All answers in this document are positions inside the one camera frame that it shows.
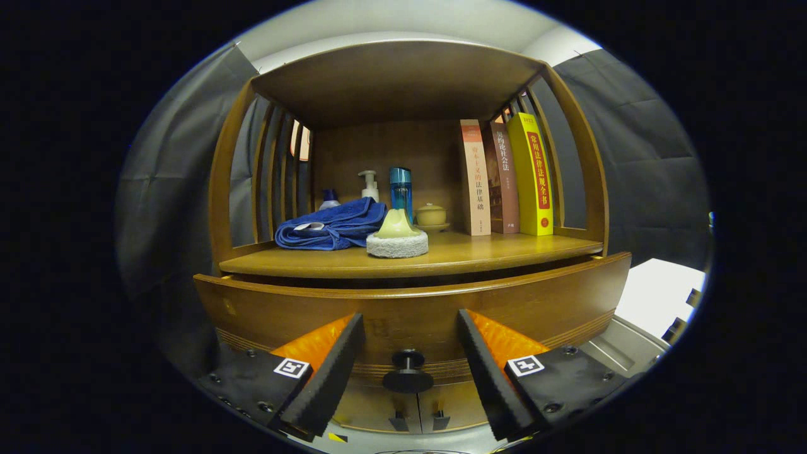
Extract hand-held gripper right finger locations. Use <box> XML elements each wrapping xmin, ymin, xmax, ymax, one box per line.
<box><xmin>458</xmin><ymin>309</ymin><xmax>630</xmax><ymax>442</ymax></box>

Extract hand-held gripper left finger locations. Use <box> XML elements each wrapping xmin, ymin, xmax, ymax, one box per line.
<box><xmin>197</xmin><ymin>312</ymin><xmax>366</xmax><ymax>442</ymax></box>

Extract green-handled white scrubbing brush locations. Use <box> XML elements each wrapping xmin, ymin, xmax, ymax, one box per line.
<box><xmin>366</xmin><ymin>209</ymin><xmax>429</xmax><ymax>259</ymax></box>

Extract wooden cabinet door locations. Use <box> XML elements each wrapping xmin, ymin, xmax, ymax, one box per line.
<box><xmin>416</xmin><ymin>377</ymin><xmax>489</xmax><ymax>433</ymax></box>
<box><xmin>334</xmin><ymin>378</ymin><xmax>422</xmax><ymax>433</ymax></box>

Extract wooden countertop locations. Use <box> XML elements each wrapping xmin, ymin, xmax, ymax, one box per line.
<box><xmin>219</xmin><ymin>230</ymin><xmax>604</xmax><ymax>279</ymax></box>

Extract wooden cabinet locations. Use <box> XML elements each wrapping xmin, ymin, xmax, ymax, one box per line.
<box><xmin>208</xmin><ymin>40</ymin><xmax>610</xmax><ymax>436</ymax></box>

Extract folded blue towel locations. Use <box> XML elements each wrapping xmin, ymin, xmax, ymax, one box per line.
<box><xmin>275</xmin><ymin>197</ymin><xmax>388</xmax><ymax>252</ymax></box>

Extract yellow lidded tea cup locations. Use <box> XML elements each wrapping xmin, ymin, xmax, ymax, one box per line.
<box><xmin>415</xmin><ymin>203</ymin><xmax>448</xmax><ymax>226</ymax></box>

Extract white table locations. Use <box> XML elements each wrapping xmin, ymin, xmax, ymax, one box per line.
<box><xmin>615</xmin><ymin>259</ymin><xmax>707</xmax><ymax>339</ymax></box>

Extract brown book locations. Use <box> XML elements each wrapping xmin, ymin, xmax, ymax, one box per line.
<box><xmin>482</xmin><ymin>122</ymin><xmax>521</xmax><ymax>235</ymax></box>

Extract beige book with orange band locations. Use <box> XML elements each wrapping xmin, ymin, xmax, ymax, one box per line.
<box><xmin>460</xmin><ymin>119</ymin><xmax>492</xmax><ymax>236</ymax></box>

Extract yellow book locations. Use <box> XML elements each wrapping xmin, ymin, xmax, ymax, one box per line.
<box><xmin>507</xmin><ymin>112</ymin><xmax>554</xmax><ymax>236</ymax></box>

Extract tall blue glass bottle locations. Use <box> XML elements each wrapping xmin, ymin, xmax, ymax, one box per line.
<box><xmin>389</xmin><ymin>167</ymin><xmax>413</xmax><ymax>223</ymax></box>

